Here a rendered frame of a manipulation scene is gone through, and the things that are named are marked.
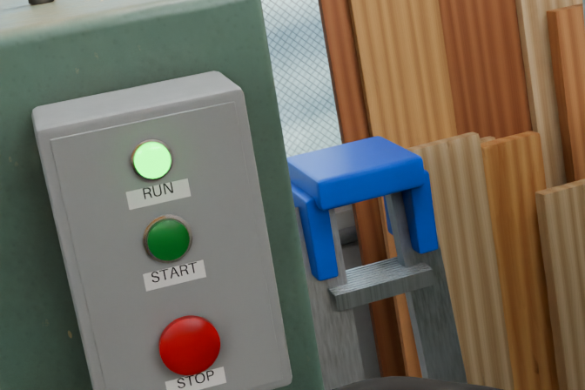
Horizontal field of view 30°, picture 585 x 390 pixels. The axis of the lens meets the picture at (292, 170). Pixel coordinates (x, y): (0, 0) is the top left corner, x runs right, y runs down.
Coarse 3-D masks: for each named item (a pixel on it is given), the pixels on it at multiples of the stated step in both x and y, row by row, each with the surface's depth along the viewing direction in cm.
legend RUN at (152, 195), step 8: (168, 184) 52; (176, 184) 52; (184, 184) 52; (128, 192) 52; (136, 192) 52; (144, 192) 52; (152, 192) 52; (160, 192) 52; (168, 192) 52; (176, 192) 52; (184, 192) 52; (128, 200) 52; (136, 200) 52; (144, 200) 52; (152, 200) 52; (160, 200) 52; (168, 200) 52
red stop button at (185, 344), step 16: (176, 320) 53; (192, 320) 53; (176, 336) 53; (192, 336) 53; (208, 336) 53; (160, 352) 53; (176, 352) 53; (192, 352) 53; (208, 352) 53; (176, 368) 53; (192, 368) 53
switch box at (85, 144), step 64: (64, 128) 50; (128, 128) 51; (192, 128) 52; (64, 192) 51; (192, 192) 52; (256, 192) 53; (64, 256) 52; (128, 256) 52; (192, 256) 53; (256, 256) 54; (128, 320) 53; (256, 320) 55; (128, 384) 54; (256, 384) 56
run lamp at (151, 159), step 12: (144, 144) 51; (156, 144) 51; (132, 156) 51; (144, 156) 51; (156, 156) 51; (168, 156) 51; (132, 168) 51; (144, 168) 51; (156, 168) 51; (168, 168) 51
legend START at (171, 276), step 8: (192, 264) 53; (200, 264) 53; (152, 272) 53; (160, 272) 53; (168, 272) 53; (176, 272) 53; (184, 272) 53; (192, 272) 53; (200, 272) 53; (152, 280) 53; (160, 280) 53; (168, 280) 53; (176, 280) 53; (184, 280) 53; (152, 288) 53
